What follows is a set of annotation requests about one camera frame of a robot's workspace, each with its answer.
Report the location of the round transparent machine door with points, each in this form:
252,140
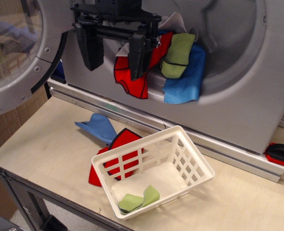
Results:
33,34

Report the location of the green cloth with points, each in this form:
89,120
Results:
131,202
177,58

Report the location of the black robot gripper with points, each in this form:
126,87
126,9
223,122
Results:
89,17

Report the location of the white plastic laundry basket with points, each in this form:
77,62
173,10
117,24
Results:
167,160

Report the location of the blue cloth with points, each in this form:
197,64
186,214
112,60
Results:
187,87
100,127

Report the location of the white cloth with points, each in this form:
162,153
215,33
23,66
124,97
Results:
173,23

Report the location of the grey metal table frame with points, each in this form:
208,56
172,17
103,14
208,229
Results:
30,201

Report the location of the green cloth in basket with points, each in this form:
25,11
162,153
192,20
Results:
131,202

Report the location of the red and black tool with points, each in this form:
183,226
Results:
275,153

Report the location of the grey toy laundry machine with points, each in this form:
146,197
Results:
219,70

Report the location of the blue cloth on table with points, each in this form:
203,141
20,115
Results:
100,127

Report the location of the red cloth with black trim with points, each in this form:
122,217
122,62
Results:
139,88

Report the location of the black foot under table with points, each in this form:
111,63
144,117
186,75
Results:
53,224

